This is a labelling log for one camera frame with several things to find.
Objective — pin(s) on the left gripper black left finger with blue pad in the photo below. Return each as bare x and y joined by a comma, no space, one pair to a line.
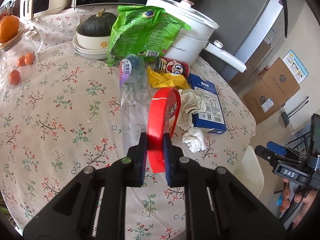
92,205

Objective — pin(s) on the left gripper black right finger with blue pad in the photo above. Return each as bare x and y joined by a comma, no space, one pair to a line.
217,204

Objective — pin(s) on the red round lid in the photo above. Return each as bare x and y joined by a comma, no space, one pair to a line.
163,114

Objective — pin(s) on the person's right hand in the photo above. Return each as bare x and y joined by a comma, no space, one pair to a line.
307,202

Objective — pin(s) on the broom with dustpan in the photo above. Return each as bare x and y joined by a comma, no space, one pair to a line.
286,116

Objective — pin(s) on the lower cardboard box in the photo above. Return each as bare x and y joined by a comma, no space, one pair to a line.
260,102

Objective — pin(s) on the cardboard box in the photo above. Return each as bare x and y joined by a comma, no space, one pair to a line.
280,82
260,102

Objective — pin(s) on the upper cardboard box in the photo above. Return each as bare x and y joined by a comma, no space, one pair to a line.
280,82

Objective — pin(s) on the blue white food box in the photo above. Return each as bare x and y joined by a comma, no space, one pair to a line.
212,119

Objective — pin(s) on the floral tablecloth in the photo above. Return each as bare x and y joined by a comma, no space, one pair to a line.
66,116

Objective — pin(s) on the blue white poster box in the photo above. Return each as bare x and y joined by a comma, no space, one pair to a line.
295,66

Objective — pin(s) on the crumpled white tissue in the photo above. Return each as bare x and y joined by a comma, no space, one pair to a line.
191,104

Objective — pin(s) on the clear plastic bottle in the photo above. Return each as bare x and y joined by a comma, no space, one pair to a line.
135,99

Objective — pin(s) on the yellow wrapper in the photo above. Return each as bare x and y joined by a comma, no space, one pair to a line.
165,80

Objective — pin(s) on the small orange tomato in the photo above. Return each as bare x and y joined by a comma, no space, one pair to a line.
14,77
29,58
21,61

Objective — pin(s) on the stacked white plates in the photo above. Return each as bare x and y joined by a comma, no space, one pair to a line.
89,54

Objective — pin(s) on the red cartoon drink can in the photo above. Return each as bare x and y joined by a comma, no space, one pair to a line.
166,65

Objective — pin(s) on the grey refrigerator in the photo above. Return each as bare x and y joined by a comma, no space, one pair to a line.
243,24

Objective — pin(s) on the white electric cooking pot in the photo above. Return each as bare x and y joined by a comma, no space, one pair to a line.
189,43

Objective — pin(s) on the cream ceramic bowl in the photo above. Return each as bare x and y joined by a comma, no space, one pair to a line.
91,42

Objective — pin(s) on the clear glass jar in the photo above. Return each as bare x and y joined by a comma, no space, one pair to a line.
29,42

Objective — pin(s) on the dark green pumpkin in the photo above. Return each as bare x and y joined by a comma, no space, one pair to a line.
99,24

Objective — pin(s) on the green snack bag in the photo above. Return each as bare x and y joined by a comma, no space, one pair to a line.
146,31

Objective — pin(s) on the large orange fruit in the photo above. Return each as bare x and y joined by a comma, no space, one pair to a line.
9,27

